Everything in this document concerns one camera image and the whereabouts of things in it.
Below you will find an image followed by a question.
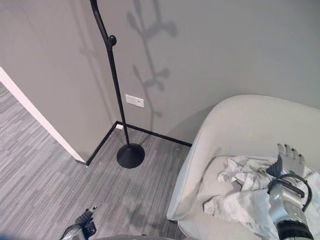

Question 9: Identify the light grey garment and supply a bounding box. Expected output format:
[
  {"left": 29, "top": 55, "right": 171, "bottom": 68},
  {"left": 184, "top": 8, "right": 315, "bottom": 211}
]
[{"left": 202, "top": 155, "right": 320, "bottom": 240}]

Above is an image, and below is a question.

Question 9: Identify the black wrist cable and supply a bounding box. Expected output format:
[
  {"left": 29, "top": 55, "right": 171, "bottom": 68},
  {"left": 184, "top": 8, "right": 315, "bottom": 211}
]
[{"left": 268, "top": 174, "right": 313, "bottom": 212}]

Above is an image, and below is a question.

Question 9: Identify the light grey sofa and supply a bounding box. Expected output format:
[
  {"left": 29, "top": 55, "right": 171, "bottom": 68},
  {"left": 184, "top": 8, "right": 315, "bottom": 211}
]
[{"left": 166, "top": 94, "right": 320, "bottom": 240}]

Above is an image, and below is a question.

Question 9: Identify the black skirting board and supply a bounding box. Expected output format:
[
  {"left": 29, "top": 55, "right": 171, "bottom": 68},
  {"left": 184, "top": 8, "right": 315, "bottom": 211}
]
[{"left": 85, "top": 120, "right": 193, "bottom": 166}]

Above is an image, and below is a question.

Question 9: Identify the black standing clothes rack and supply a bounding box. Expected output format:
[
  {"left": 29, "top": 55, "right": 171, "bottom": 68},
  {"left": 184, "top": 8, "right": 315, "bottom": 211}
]
[{"left": 89, "top": 0, "right": 146, "bottom": 169}]

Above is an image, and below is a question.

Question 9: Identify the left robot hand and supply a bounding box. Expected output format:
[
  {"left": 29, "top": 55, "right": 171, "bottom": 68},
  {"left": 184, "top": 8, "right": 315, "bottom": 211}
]
[{"left": 74, "top": 203, "right": 100, "bottom": 225}]

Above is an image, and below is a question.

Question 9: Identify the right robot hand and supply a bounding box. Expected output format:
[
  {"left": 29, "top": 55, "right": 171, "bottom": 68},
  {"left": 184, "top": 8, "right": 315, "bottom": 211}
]
[{"left": 266, "top": 143, "right": 306, "bottom": 180}]

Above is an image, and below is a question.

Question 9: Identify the white wall socket plate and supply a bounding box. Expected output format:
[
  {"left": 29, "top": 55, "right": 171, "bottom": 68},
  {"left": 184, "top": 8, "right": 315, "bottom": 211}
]
[{"left": 124, "top": 94, "right": 145, "bottom": 109}]

